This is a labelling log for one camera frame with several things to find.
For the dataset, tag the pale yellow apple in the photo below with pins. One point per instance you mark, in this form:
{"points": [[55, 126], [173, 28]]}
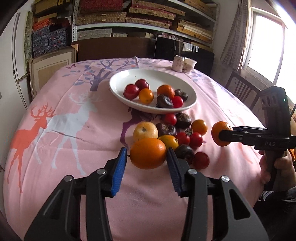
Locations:
{"points": [[145, 129]]}

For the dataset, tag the large orange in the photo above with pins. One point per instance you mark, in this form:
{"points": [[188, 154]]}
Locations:
{"points": [[148, 153]]}

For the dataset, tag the wooden chair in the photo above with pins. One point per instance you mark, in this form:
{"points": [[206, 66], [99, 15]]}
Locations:
{"points": [[243, 90]]}

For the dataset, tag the yellow tomato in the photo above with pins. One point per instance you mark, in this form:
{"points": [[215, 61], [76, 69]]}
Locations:
{"points": [[170, 141]]}

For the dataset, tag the metal storage shelf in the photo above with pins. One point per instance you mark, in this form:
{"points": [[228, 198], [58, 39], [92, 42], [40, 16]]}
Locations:
{"points": [[195, 21]]}

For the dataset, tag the patterned curtain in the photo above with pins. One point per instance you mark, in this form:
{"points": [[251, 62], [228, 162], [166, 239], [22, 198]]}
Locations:
{"points": [[234, 48]]}

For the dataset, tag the orange tomato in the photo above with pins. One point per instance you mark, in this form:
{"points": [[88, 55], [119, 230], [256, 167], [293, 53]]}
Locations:
{"points": [[199, 126]]}

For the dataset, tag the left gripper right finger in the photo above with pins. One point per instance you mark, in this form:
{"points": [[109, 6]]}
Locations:
{"points": [[174, 169]]}

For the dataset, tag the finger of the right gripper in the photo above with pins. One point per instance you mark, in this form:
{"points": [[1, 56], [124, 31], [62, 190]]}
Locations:
{"points": [[237, 136], [250, 129]]}

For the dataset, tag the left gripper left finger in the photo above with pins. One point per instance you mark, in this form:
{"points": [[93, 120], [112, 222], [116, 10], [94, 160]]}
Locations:
{"points": [[118, 171]]}

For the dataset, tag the red cherry tomato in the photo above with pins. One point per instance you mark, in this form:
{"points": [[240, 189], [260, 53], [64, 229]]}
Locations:
{"points": [[201, 161]]}

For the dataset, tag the mandarin in plate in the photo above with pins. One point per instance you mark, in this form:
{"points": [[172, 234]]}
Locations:
{"points": [[166, 90]]}

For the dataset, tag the white paper cup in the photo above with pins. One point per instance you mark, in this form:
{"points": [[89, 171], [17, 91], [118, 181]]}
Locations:
{"points": [[189, 65]]}

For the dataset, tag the dark chestnut in plate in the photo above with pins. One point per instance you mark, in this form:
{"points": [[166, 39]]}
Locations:
{"points": [[164, 102]]}

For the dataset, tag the red plum in plate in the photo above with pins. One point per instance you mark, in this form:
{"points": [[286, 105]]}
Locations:
{"points": [[131, 91]]}

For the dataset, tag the right hand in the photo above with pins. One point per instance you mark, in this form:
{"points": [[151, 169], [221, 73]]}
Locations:
{"points": [[285, 179]]}

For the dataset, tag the white framed board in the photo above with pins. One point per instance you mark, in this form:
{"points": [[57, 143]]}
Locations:
{"points": [[42, 68]]}

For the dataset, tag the white drink can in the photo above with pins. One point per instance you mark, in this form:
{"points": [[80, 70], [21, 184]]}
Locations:
{"points": [[178, 63]]}

